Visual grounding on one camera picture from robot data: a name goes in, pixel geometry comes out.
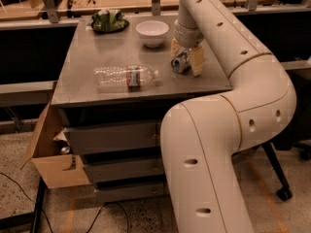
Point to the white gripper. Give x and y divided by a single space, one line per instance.
189 35

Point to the redbull can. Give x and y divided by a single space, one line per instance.
181 63

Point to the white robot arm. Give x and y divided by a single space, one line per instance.
199 136

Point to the white bowl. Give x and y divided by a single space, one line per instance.
152 32

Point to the can inside cardboard box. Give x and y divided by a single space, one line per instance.
65 150

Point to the clear plastic water bottle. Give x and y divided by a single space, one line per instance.
124 78

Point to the grey drawer cabinet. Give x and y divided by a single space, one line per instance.
116 133

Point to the black office chair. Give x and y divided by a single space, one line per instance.
284 193

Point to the cardboard box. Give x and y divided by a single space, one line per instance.
56 169

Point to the black metal stand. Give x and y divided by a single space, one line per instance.
29 221

